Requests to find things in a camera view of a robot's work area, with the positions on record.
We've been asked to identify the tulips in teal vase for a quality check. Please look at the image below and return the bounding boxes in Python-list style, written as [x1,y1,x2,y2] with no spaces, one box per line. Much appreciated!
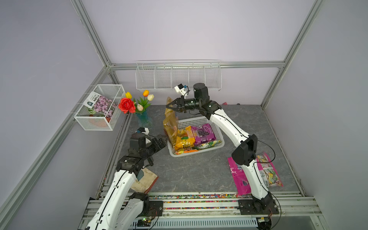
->
[125,90,154,128]

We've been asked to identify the pink fruit candy bag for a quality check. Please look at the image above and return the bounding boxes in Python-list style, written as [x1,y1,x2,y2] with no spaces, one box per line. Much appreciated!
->
[228,157,251,196]

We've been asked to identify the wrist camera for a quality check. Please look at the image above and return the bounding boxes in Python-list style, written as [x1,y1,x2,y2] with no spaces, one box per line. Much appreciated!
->
[174,84,189,96]
[136,127,149,135]

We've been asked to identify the white wire side basket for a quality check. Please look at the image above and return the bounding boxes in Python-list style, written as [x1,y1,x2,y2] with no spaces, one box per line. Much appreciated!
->
[74,84,125,131]

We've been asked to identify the red artificial rose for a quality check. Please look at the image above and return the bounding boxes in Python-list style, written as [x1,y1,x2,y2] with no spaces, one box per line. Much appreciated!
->
[118,98,136,114]

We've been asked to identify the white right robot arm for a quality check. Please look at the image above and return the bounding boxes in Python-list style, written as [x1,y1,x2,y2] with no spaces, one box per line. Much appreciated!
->
[166,83,273,206]

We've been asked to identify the white plastic perforated basket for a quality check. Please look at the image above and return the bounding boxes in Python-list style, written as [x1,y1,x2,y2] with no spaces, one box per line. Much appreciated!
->
[168,117,225,157]

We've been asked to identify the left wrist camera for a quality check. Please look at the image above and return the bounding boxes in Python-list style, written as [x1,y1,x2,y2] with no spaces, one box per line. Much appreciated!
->
[136,127,149,135]

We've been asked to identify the yellow mango candy bag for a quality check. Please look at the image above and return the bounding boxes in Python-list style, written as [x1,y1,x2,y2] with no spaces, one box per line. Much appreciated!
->
[174,126,196,151]

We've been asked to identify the purple flower seed packet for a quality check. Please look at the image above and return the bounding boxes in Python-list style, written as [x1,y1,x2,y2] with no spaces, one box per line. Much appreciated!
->
[83,92,117,118]

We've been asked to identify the purple grape candy bag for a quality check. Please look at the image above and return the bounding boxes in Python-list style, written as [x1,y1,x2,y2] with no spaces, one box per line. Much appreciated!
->
[192,123,217,146]

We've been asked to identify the green circuit board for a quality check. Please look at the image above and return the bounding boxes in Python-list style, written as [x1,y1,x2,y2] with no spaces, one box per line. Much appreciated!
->
[136,218,151,227]

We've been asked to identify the orange Fox's candy bag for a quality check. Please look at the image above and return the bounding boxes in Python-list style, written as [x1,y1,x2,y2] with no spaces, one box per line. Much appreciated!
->
[174,148,198,155]

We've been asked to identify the green Fox's candy bag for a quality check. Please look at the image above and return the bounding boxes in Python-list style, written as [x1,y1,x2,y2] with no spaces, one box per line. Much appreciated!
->
[195,140,222,150]

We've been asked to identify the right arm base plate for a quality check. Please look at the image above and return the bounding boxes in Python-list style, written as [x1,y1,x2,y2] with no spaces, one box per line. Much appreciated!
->
[238,199,279,216]

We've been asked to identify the white wire wall shelf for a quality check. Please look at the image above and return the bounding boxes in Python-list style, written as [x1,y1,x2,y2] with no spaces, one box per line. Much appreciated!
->
[135,60,222,90]

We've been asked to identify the large gold red candy bag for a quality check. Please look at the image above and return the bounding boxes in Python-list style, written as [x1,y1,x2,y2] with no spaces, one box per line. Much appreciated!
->
[163,112,178,147]

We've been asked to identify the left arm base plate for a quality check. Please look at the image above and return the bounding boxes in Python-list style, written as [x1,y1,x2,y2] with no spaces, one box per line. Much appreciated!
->
[139,201,163,217]

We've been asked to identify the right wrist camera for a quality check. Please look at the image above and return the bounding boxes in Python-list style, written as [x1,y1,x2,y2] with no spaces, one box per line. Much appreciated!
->
[174,84,189,96]

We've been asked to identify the clear mixed candy bag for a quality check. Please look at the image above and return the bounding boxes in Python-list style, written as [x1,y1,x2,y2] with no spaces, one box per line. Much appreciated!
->
[256,153,283,188]

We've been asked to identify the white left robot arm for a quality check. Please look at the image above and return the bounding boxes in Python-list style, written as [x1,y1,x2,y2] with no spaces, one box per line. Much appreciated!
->
[85,133,167,230]

